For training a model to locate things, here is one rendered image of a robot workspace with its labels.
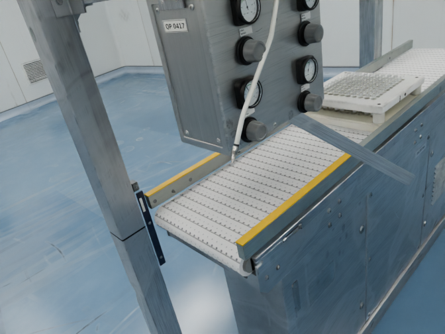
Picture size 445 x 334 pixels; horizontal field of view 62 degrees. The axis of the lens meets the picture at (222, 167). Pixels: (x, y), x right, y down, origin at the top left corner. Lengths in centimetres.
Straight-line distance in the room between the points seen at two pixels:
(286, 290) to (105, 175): 45
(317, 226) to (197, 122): 38
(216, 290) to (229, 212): 102
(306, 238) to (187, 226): 24
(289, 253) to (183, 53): 43
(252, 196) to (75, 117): 37
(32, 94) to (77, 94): 523
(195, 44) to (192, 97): 7
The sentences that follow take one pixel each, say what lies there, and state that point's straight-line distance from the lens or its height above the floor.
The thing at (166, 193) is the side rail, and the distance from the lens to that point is 81.
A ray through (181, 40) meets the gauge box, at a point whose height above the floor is 117.
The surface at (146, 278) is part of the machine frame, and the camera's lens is 89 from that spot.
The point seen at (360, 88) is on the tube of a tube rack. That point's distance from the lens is 107.
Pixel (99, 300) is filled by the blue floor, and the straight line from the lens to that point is 191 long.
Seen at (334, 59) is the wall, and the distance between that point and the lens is 434.
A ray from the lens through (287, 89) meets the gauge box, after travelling 54.
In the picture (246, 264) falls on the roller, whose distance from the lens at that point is 64.
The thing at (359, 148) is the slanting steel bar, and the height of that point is 91.
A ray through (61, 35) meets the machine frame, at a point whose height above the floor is 119.
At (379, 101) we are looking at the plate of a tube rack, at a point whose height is 89.
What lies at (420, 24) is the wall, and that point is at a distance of 402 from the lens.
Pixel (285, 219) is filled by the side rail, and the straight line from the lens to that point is 67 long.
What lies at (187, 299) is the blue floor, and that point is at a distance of 173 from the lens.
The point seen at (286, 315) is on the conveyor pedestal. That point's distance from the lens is 91.
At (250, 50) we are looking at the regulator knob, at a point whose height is 115.
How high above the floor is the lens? 124
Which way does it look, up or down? 28 degrees down
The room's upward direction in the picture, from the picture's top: 11 degrees counter-clockwise
